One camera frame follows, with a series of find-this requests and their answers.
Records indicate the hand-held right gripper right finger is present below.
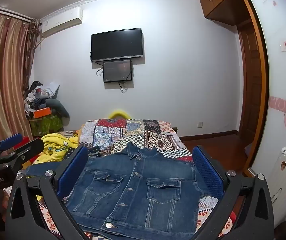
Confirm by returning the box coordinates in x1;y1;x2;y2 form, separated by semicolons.
192;145;282;240

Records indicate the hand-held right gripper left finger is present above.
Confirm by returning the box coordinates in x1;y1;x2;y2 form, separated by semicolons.
5;145;90;240

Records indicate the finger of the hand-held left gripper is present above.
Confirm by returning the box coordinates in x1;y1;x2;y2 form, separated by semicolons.
6;138;45;167
0;133;24;158

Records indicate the blue denim jacket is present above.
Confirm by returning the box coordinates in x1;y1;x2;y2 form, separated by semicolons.
24;141;212;238

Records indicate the yellow cartoon printed blanket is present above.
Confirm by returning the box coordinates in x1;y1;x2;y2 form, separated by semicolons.
26;132;81;167

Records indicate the green patterned cloth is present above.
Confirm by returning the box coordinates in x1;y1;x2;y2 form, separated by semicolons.
29;114;64;137

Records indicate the black dotted cloth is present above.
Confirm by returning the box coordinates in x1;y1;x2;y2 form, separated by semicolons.
64;144;103;158

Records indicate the orange box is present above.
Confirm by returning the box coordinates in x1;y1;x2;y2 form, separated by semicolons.
33;107;53;118

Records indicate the grey pillow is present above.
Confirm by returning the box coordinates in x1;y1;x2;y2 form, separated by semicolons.
45;98;70;118

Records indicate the pile of clutter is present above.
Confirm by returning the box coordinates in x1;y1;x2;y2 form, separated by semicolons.
24;80;61;113

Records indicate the colourful patchwork blanket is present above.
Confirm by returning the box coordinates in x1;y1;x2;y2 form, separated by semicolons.
33;118;236;240

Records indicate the red striped curtain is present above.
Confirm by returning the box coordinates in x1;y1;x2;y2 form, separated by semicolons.
0;11;41;152

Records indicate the yellow plush object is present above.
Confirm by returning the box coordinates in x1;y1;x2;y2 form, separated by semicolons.
108;109;130;119

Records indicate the wooden room door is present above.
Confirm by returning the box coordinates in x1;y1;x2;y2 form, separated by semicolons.
238;22;264;144

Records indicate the white sliding wardrobe door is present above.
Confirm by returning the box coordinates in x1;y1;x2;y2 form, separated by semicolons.
246;0;286;173

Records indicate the white air conditioner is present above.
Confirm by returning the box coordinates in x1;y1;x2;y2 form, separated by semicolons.
41;7;84;37

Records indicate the wooden overhead cabinet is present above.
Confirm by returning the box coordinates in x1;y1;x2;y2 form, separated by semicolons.
198;0;253;26

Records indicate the black monitor cable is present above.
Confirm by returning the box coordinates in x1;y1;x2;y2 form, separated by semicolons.
117;80;129;95

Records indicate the small black wall monitor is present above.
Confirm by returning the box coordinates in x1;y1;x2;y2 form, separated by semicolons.
102;59;133;83

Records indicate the black wall television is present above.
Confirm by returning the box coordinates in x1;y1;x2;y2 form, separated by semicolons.
91;28;143;63

